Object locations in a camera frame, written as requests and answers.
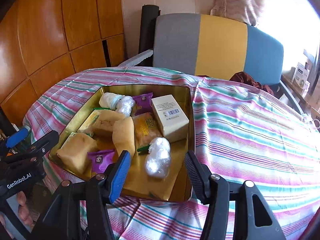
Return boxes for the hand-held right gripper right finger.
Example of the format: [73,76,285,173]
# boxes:
[184,151,287,240]

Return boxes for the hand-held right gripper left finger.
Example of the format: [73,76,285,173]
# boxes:
[35,150,132,240]

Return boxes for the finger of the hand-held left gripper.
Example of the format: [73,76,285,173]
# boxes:
[0,130,60,167]
[0,127,29,155]

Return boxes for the purple snack packet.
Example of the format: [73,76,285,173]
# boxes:
[132,92,153,115]
[87,149,116,178]

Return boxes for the yellow sponge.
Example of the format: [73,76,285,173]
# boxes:
[91,110,125,137]
[112,117,136,157]
[56,132,98,174]

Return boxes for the yellow green snack packet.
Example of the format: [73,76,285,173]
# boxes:
[132,112,160,153]
[75,107,110,140]

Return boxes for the beige carton box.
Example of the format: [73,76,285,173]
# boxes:
[151,94,190,143]

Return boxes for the white roll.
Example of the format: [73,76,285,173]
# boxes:
[99,92,124,110]

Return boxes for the golden tin box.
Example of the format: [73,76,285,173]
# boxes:
[47,85,195,202]

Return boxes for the person's left hand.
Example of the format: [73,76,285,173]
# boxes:
[15,191,35,228]

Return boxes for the striped tablecloth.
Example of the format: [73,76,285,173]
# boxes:
[24,66,320,240]

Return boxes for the wooden wardrobe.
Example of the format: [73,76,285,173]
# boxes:
[0,0,125,110]

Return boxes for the dark red cloth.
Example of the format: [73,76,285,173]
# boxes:
[229,72,274,95]

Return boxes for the wooden side table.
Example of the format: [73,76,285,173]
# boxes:
[281,74,320,120]

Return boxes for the grey yellow blue chair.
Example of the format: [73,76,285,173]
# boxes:
[117,13,304,115]

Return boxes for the white carton box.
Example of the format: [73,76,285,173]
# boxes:
[292,62,310,89]

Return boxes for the black rolled mat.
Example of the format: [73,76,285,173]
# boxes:
[138,4,160,67]

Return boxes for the bright window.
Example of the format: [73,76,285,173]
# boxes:
[257,0,320,75]

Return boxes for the pink patterned curtain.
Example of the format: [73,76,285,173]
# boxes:
[210,0,265,27]

